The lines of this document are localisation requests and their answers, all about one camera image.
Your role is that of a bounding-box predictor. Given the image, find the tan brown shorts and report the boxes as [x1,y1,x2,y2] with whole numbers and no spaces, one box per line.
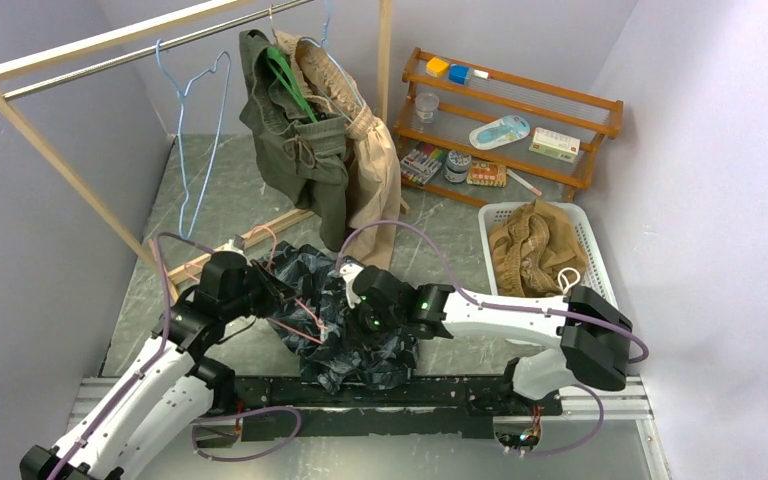
[488,200,589,298]

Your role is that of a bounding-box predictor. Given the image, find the blue block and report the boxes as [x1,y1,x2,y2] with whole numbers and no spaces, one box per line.
[447,64,472,85]

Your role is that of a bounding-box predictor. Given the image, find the light blue wire hanger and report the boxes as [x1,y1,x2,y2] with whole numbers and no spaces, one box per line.
[153,39,233,239]

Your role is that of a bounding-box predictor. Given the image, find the clear plastic cup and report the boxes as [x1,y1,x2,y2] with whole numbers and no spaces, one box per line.
[414,92,440,123]

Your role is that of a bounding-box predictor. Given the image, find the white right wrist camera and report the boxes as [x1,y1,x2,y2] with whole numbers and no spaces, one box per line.
[338,259,365,309]

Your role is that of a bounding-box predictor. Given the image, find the orange snack packet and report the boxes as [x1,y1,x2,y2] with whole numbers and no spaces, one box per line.
[466,160,507,188]

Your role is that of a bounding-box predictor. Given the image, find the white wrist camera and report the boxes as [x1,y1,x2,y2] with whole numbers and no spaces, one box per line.
[221,235,245,254]
[338,259,365,309]

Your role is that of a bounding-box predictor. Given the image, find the marker pen set pack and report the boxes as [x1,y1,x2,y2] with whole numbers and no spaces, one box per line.
[399,142,447,186]

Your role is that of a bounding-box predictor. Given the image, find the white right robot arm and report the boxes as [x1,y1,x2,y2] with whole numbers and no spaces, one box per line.
[338,263,633,414]

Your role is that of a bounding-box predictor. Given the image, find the orange wooden shelf rack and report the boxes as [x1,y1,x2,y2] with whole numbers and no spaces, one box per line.
[392,48,624,202]

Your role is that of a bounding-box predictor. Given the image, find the dark leaf-print shorts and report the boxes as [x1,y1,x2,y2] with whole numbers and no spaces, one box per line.
[268,241,419,394]

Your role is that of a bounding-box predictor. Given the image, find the green hanger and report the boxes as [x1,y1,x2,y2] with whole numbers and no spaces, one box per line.
[266,46,318,122]

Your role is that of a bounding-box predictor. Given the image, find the blue hanger at right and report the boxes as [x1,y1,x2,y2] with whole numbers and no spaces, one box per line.
[299,0,367,111]

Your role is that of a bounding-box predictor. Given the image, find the olive green shorts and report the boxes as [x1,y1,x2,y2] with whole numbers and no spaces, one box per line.
[238,29,348,251]

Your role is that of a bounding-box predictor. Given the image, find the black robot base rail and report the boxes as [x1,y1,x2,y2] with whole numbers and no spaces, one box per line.
[207,374,562,441]

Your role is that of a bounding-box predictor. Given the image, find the white pen with red tip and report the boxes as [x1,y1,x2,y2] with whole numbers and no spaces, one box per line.
[507,169,543,197]

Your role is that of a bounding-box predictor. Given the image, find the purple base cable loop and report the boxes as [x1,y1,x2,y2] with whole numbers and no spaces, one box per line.
[190,405,303,464]

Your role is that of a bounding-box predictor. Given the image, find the white green box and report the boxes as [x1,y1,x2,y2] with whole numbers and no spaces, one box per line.
[529,127,581,163]

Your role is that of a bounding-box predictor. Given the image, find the beige shorts with white stripe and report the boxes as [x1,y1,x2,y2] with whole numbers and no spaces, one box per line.
[275,31,402,270]

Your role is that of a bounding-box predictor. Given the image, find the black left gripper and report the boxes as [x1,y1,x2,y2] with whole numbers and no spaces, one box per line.
[221,258,300,321]

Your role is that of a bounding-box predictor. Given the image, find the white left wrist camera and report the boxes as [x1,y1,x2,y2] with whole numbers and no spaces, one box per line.
[221,235,245,254]

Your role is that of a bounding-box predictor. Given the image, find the white plastic basket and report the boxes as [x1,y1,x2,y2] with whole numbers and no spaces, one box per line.
[478,202,617,305]

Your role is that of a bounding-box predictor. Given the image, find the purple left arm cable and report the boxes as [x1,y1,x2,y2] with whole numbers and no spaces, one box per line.
[42,231,216,480]

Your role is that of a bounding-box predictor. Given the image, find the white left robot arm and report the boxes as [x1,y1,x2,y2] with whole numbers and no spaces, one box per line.
[19,251,297,479]

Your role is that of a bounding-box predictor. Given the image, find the yellow block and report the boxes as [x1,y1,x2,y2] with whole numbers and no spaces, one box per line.
[425,56,450,78]

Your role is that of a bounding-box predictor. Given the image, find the metal hanging rod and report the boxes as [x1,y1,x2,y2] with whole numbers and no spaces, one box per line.
[1,0,312,101]

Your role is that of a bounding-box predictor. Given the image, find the pink wire hanger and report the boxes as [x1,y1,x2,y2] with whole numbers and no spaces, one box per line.
[181,225,329,347]

